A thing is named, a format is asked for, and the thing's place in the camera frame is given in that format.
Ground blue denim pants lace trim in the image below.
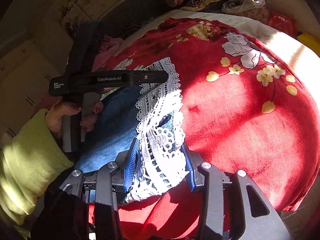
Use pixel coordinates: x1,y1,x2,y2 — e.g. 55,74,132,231
75,57,188,204

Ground left hand painted nails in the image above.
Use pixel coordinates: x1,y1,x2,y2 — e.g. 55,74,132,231
44,99,104,139

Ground pink bed sheet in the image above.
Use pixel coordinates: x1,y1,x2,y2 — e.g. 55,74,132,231
92,35,123,72

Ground red floral blanket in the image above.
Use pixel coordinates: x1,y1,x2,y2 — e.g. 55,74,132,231
87,17,320,240

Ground lime green left sleeve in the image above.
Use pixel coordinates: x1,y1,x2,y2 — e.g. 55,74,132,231
1,109,73,225

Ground dark grey headboard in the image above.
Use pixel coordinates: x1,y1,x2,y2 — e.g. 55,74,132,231
100,0,170,40

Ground beige mattress cover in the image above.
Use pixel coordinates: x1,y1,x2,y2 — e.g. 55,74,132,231
117,10,319,86

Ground red plastic bag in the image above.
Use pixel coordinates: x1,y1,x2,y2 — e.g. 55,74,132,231
268,11,298,36

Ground cream wardrobe with handles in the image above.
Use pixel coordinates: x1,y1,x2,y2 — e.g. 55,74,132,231
1,40,59,146

